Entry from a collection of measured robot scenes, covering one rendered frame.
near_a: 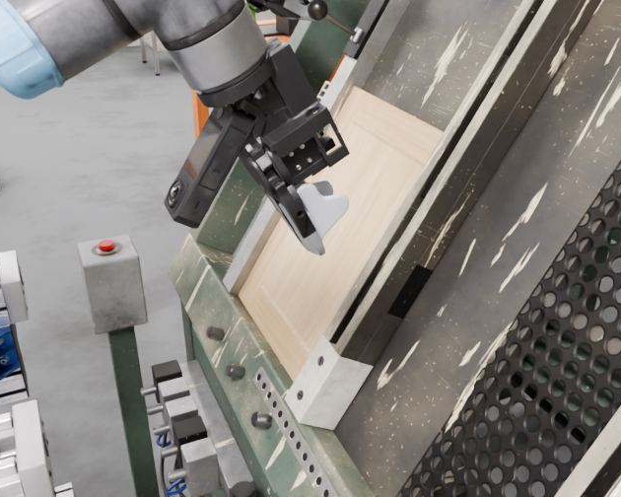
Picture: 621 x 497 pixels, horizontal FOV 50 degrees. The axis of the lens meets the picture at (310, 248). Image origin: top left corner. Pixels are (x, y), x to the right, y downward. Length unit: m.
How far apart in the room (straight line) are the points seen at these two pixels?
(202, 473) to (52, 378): 1.58
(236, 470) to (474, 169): 0.66
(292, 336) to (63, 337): 1.88
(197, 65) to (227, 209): 1.05
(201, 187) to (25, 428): 0.53
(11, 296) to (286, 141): 0.89
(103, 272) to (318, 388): 0.66
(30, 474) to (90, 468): 1.41
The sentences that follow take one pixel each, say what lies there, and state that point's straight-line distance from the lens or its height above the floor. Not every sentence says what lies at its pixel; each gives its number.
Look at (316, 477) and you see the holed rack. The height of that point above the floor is 0.88.
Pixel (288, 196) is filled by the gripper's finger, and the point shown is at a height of 1.40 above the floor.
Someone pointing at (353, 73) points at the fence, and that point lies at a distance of 1.32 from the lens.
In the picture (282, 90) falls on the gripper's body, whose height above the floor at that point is 1.48.
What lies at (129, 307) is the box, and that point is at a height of 0.81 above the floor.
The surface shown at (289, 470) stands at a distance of 1.09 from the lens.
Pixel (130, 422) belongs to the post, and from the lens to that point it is 1.80.
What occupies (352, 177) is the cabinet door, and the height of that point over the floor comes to 1.18.
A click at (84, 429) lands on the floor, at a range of 2.50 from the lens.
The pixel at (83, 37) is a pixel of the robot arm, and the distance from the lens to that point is 0.54.
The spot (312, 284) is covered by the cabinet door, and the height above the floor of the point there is 1.01.
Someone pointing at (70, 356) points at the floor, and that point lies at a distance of 2.86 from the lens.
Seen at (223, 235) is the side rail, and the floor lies 0.91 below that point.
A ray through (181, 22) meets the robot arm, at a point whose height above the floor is 1.55.
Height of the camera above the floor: 1.63
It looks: 28 degrees down
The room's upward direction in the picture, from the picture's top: straight up
